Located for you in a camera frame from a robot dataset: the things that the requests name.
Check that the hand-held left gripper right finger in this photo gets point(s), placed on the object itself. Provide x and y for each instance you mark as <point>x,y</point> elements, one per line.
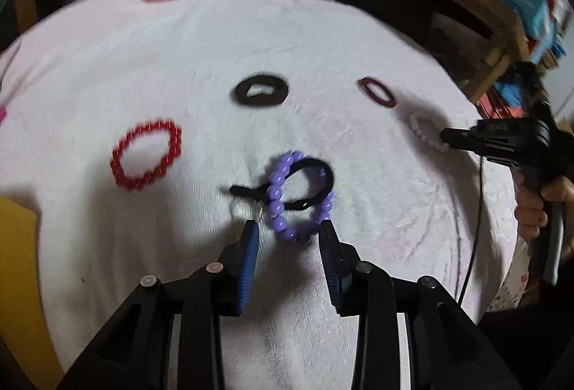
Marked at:
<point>331,269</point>

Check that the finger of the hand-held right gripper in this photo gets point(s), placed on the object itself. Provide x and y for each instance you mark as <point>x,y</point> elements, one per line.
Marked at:
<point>462,139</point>

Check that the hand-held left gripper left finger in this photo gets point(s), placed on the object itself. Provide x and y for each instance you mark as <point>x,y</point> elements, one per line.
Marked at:
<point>249,264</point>

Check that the orange box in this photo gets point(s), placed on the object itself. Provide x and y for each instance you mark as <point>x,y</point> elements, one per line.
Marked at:
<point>18,282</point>

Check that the person's right hand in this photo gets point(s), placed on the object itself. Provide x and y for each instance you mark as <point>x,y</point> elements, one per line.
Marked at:
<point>529,215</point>

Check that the floral patterned clothing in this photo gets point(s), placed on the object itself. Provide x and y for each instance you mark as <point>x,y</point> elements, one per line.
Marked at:
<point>515,278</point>

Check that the wooden shelf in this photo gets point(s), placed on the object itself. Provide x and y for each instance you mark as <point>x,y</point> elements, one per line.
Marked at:
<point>475,0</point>

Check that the thick black scrunchie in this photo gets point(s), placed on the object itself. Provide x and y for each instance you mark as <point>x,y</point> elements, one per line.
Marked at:
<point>240,94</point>

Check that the pale pink blanket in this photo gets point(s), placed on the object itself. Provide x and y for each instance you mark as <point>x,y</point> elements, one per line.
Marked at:
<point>314,40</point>

